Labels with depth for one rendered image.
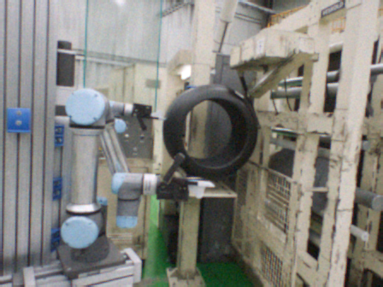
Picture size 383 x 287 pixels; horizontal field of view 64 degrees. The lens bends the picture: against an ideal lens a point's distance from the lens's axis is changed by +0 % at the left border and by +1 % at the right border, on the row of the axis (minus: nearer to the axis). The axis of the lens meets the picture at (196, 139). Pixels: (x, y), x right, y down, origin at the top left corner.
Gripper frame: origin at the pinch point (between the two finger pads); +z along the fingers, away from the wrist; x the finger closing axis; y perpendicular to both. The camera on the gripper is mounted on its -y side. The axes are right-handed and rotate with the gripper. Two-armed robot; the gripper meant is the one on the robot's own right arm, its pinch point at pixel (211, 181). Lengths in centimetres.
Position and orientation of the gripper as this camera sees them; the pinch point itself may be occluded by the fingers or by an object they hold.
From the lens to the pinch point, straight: 112.8
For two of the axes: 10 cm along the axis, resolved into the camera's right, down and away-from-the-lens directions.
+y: -0.6, 10.0, -0.4
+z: 9.9, 0.6, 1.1
